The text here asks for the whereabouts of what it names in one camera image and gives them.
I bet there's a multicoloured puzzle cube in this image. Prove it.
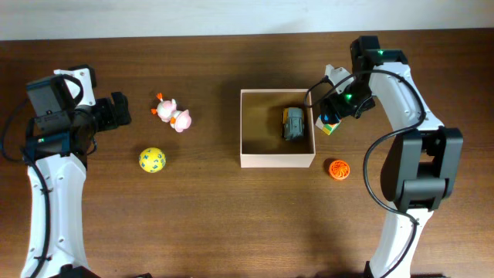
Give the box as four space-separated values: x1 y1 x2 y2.
315 115 340 135

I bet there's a yellow grey toy truck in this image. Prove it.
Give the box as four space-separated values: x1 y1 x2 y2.
282 107 305 141

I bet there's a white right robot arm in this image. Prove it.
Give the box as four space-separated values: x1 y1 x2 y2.
316 36 463 277

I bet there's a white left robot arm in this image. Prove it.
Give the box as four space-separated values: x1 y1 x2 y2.
21 65 131 277

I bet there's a yellow ball with blue letters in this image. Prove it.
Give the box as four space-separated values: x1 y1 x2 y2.
139 147 166 173

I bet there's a pink white toy duck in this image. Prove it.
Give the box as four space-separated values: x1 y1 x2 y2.
151 93 192 133

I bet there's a white cardboard box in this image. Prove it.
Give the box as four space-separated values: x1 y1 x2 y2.
239 89 316 168

